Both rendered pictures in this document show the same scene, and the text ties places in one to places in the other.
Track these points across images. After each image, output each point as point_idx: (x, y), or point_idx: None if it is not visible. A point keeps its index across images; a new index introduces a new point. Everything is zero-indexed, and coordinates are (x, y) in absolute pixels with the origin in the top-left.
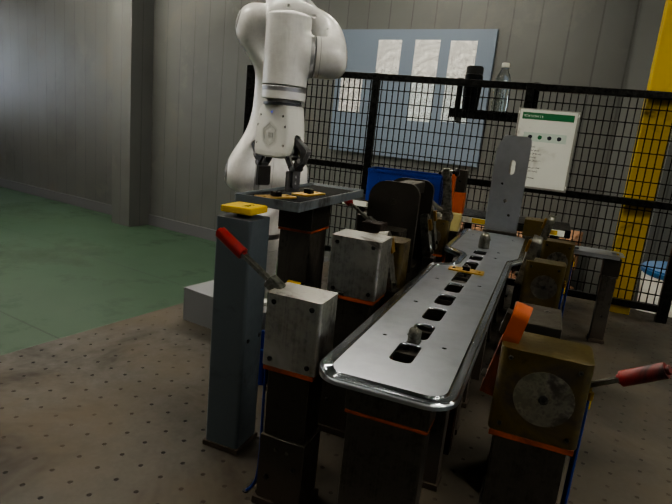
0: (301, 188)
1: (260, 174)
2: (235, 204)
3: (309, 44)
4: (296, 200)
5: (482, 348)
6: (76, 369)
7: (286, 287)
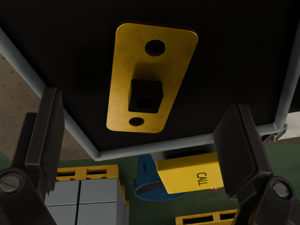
0: None
1: (58, 156)
2: (181, 185)
3: None
4: (224, 68)
5: None
6: None
7: (288, 124)
